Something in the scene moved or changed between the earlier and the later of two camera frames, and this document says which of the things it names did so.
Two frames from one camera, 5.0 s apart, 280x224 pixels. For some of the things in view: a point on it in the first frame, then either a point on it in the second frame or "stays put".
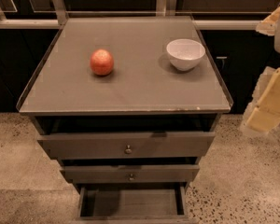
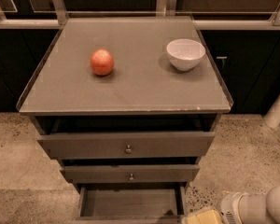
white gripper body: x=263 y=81 to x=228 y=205
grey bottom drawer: x=133 y=203 stays put
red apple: x=102 y=62 stays put
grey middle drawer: x=131 y=174 stays put
